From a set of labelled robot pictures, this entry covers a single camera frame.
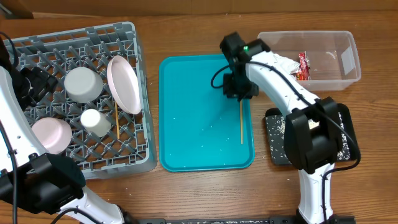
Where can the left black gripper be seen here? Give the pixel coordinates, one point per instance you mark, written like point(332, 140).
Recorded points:
point(42, 82)

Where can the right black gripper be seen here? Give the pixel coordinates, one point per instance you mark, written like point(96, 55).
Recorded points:
point(252, 89)

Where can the grey white bowl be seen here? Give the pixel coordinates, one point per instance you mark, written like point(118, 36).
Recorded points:
point(83, 85)

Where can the white napkin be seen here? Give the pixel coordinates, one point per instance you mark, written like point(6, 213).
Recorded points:
point(287, 64)

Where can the red snack wrapper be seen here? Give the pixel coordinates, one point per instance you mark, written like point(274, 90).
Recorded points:
point(303, 71)

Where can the white cup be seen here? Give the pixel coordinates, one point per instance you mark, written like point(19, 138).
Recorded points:
point(95, 122)

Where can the wooden chopstick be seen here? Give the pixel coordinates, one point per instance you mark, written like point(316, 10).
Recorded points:
point(117, 119)
point(241, 120)

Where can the large white plate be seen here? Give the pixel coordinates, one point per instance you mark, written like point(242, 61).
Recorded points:
point(124, 86)

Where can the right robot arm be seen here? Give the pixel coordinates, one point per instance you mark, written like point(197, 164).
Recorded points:
point(312, 136)

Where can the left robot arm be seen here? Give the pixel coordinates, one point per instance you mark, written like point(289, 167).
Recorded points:
point(33, 179)

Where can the black tray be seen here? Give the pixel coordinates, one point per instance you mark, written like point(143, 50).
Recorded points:
point(347, 125)

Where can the teal serving tray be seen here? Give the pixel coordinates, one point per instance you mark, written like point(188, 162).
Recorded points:
point(199, 127)

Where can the clear plastic bin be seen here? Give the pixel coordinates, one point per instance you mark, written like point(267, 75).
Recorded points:
point(332, 56)

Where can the grey plastic dish rack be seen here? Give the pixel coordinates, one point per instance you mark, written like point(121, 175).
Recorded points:
point(93, 47)

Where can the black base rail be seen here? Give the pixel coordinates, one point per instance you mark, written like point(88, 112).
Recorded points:
point(270, 220)

